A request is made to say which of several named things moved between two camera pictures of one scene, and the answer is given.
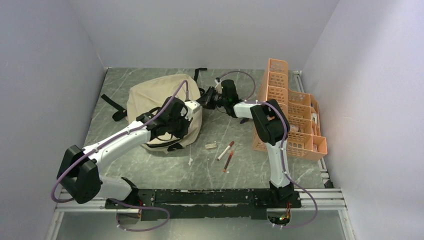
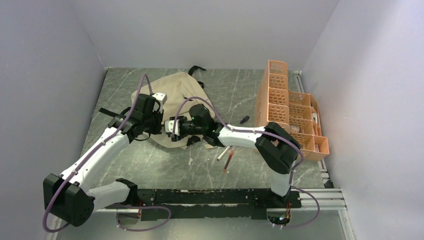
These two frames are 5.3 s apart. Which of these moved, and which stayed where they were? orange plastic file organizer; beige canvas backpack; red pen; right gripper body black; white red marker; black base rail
Moved: right gripper body black; beige canvas backpack
Stayed: white red marker; black base rail; orange plastic file organizer; red pen
